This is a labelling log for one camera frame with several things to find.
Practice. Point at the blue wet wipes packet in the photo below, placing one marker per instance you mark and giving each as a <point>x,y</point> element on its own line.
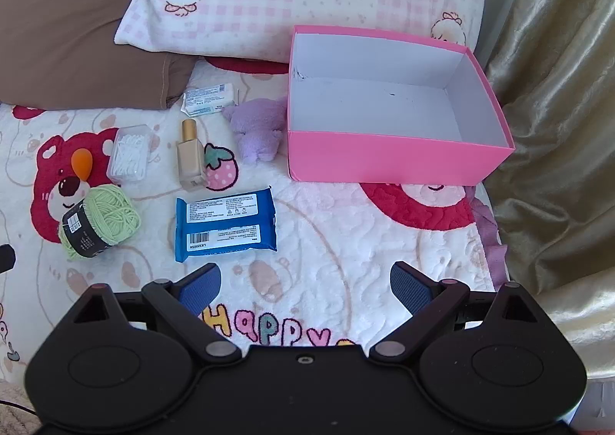
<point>226,223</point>

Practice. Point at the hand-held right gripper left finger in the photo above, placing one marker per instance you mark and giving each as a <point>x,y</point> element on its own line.
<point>199,290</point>

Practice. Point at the white tissue packet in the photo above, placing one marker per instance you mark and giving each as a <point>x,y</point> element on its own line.
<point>210,99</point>

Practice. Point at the green yarn ball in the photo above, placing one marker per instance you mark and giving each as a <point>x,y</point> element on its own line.
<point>113,214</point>

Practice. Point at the purple plush toy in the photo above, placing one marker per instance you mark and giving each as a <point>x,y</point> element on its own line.
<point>257,132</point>

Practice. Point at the brown pillow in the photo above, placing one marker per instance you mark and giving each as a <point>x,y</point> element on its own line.
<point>72,41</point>

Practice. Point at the pink cardboard box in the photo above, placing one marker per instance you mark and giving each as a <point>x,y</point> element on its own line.
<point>384,156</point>

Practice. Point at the clear cotton swab box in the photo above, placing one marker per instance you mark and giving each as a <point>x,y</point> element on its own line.
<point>128,156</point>

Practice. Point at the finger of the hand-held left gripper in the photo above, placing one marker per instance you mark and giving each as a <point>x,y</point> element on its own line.
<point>6,259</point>

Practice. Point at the foundation bottle with gold cap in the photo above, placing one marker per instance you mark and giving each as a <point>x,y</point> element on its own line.
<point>191,166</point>

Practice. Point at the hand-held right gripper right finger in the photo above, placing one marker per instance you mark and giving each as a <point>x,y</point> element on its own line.
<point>411,290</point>

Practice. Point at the gold curtain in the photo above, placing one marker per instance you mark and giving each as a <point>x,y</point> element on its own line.
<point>552,127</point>

